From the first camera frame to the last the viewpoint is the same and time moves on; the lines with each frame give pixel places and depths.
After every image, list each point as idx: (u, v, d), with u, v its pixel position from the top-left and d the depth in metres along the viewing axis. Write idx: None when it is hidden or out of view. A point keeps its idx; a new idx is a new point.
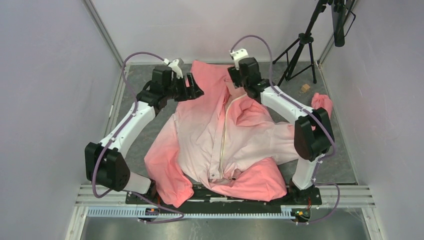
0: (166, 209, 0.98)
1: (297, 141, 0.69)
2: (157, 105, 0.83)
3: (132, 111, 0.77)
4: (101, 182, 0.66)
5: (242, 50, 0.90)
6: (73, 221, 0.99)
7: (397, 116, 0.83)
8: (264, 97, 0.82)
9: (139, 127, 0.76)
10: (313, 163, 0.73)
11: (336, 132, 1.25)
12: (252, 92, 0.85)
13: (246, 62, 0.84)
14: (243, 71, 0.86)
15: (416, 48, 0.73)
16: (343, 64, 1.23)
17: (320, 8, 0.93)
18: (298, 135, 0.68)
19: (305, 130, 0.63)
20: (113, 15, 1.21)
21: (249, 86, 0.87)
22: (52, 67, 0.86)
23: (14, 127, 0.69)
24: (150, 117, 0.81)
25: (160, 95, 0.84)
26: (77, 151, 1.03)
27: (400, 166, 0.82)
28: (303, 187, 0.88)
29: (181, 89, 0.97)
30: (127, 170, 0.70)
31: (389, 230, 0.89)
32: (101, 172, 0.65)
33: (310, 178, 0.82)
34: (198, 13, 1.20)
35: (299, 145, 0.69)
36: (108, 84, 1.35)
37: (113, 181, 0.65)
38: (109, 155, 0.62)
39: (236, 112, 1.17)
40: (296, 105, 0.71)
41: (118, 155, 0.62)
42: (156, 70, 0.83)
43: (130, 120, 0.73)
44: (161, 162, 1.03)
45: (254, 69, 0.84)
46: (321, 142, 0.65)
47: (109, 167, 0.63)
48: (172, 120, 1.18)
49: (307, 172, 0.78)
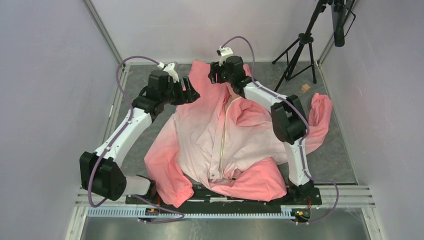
0: (166, 209, 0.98)
1: (275, 128, 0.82)
2: (154, 111, 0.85)
3: (127, 118, 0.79)
4: (97, 191, 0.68)
5: (228, 48, 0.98)
6: (73, 221, 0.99)
7: (397, 116, 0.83)
8: (247, 92, 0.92)
9: (135, 134, 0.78)
10: (296, 148, 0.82)
11: (336, 132, 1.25)
12: (237, 88, 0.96)
13: (232, 60, 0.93)
14: (229, 70, 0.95)
15: (416, 48, 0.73)
16: (342, 64, 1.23)
17: (320, 8, 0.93)
18: (275, 122, 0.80)
19: (279, 114, 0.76)
20: (113, 15, 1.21)
21: (234, 83, 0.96)
22: (51, 67, 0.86)
23: (13, 127, 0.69)
24: (146, 123, 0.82)
25: (156, 101, 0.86)
26: (77, 152, 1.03)
27: (400, 166, 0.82)
28: (299, 183, 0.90)
29: (178, 93, 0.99)
30: (123, 179, 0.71)
31: (389, 230, 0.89)
32: (97, 181, 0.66)
33: (302, 169, 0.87)
34: (199, 14, 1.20)
35: (278, 131, 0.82)
36: (107, 84, 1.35)
37: (109, 191, 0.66)
38: (104, 164, 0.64)
39: (236, 113, 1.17)
40: (272, 95, 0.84)
41: (113, 166, 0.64)
42: (152, 76, 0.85)
43: (125, 128, 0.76)
44: (161, 162, 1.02)
45: (240, 66, 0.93)
46: (295, 124, 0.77)
47: (104, 177, 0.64)
48: (172, 119, 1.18)
49: (295, 161, 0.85)
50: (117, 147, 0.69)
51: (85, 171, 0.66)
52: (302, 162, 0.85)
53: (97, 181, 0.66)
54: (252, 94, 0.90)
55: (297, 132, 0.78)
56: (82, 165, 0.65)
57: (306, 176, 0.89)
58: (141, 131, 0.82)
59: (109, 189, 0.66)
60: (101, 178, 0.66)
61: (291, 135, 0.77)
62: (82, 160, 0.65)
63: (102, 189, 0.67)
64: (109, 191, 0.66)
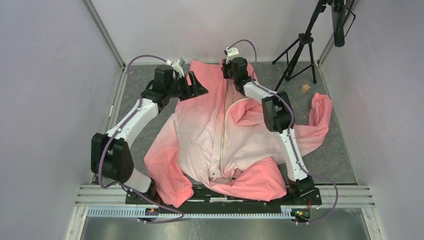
0: (166, 208, 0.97)
1: (266, 119, 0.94)
2: (160, 103, 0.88)
3: (137, 105, 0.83)
4: (107, 174, 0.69)
5: (235, 49, 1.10)
6: (73, 221, 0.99)
7: (397, 116, 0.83)
8: (245, 89, 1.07)
9: (143, 121, 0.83)
10: (285, 138, 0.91)
11: (336, 132, 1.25)
12: (238, 86, 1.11)
13: (237, 61, 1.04)
14: (234, 69, 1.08)
15: (416, 49, 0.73)
16: (342, 64, 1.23)
17: (320, 8, 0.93)
18: (265, 113, 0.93)
19: (268, 105, 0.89)
20: (114, 15, 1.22)
21: (237, 81, 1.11)
22: (52, 67, 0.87)
23: (13, 127, 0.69)
24: (153, 113, 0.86)
25: (162, 94, 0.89)
26: (77, 152, 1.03)
27: (400, 166, 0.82)
28: (296, 178, 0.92)
29: (183, 89, 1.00)
30: (131, 163, 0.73)
31: (389, 230, 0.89)
32: (107, 165, 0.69)
33: (297, 161, 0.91)
34: (199, 14, 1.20)
35: (267, 121, 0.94)
36: (108, 84, 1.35)
37: (118, 172, 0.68)
38: (116, 144, 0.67)
39: (238, 112, 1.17)
40: (265, 91, 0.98)
41: (124, 145, 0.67)
42: (158, 70, 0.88)
43: (134, 115, 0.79)
44: (162, 161, 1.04)
45: (243, 68, 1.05)
46: (282, 117, 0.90)
47: (115, 158, 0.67)
48: (172, 119, 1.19)
49: (287, 152, 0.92)
50: (127, 129, 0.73)
51: (96, 152, 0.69)
52: (294, 154, 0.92)
53: (107, 163, 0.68)
54: (249, 90, 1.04)
55: (284, 123, 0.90)
56: (94, 146, 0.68)
57: (304, 171, 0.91)
58: (148, 120, 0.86)
59: (119, 171, 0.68)
60: (110, 161, 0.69)
61: (277, 124, 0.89)
62: (94, 142, 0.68)
63: (112, 173, 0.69)
64: (117, 173, 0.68)
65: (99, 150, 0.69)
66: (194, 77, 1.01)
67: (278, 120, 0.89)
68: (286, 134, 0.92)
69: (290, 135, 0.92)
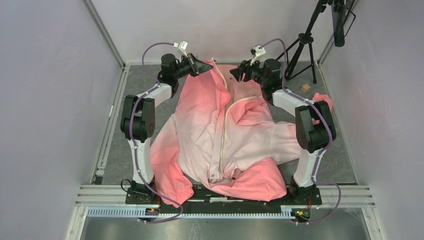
0: (169, 200, 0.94)
1: (299, 133, 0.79)
2: (172, 90, 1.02)
3: (156, 84, 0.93)
4: (135, 131, 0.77)
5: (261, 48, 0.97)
6: (73, 221, 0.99)
7: (397, 116, 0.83)
8: (275, 97, 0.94)
9: (161, 96, 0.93)
10: (313, 156, 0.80)
11: (336, 132, 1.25)
12: (266, 94, 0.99)
13: (271, 66, 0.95)
14: (266, 73, 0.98)
15: (416, 48, 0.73)
16: (342, 64, 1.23)
17: (320, 8, 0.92)
18: (299, 126, 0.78)
19: (303, 116, 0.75)
20: (114, 15, 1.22)
21: (265, 88, 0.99)
22: (52, 67, 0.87)
23: (14, 127, 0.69)
24: (167, 95, 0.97)
25: (173, 83, 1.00)
26: (77, 152, 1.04)
27: (400, 166, 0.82)
28: (303, 185, 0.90)
29: (189, 68, 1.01)
30: (154, 123, 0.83)
31: (389, 230, 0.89)
32: (136, 121, 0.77)
33: (310, 175, 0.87)
34: (199, 14, 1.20)
35: (300, 136, 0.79)
36: (108, 84, 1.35)
37: (146, 127, 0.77)
38: (145, 101, 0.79)
39: (238, 113, 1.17)
40: (300, 100, 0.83)
41: (152, 101, 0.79)
42: (163, 63, 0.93)
43: (155, 90, 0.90)
44: (162, 162, 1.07)
45: (277, 74, 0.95)
46: (321, 135, 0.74)
47: (145, 113, 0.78)
48: (172, 120, 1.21)
49: (308, 168, 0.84)
50: (152, 96, 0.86)
51: (127, 110, 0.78)
52: (313, 169, 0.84)
53: (136, 121, 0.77)
54: (280, 98, 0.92)
55: (320, 141, 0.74)
56: (126, 103, 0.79)
57: (312, 180, 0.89)
58: (163, 98, 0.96)
59: (146, 125, 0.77)
60: (139, 119, 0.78)
61: (313, 142, 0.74)
62: (127, 100, 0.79)
63: (139, 129, 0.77)
64: (145, 128, 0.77)
65: (130, 109, 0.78)
66: (194, 55, 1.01)
67: (314, 137, 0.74)
68: (316, 154, 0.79)
69: (320, 155, 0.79)
